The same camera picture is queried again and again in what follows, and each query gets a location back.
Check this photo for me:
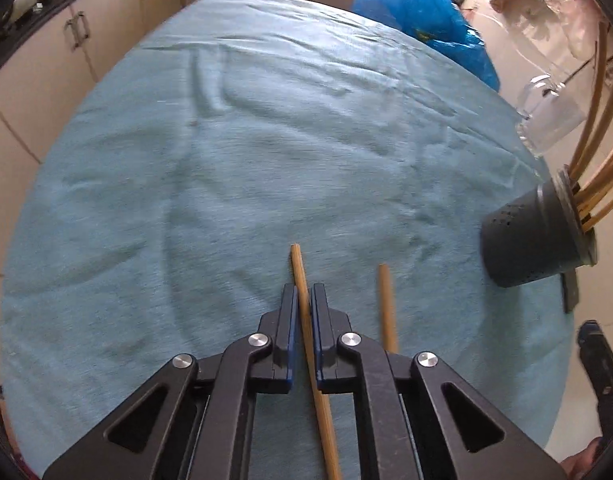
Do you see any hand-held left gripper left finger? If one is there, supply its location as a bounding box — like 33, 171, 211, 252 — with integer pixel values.
41, 282, 300, 480

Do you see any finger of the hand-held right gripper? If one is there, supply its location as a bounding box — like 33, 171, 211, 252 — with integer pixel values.
577, 320, 613, 441

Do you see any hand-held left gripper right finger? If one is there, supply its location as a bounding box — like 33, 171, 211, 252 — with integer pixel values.
311, 282, 570, 480

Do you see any tan wooden chopstick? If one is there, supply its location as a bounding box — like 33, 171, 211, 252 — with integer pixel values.
377, 263, 400, 353
290, 243, 343, 480

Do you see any dark grey chopstick holder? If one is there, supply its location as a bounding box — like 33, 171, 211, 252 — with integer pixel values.
481, 164, 600, 288

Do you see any bunch of wooden chopsticks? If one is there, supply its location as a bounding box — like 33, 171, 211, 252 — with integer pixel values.
567, 20, 613, 233

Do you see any person's right hand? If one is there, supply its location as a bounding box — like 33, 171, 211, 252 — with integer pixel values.
561, 437, 607, 480

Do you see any dark grey flat object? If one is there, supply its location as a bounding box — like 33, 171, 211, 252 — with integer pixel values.
561, 270, 581, 315

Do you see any teal terry towel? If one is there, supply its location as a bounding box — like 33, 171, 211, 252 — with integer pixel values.
0, 0, 575, 480

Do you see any clear glass mug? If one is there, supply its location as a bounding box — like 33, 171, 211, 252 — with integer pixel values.
514, 74, 587, 158

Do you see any white and pink plastic bag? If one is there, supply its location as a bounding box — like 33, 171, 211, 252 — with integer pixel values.
541, 0, 607, 61

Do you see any blue plastic bag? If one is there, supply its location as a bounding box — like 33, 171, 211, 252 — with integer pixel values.
351, 0, 501, 92

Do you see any beige kitchen cabinet unit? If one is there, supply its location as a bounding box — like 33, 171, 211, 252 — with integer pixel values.
0, 0, 412, 276

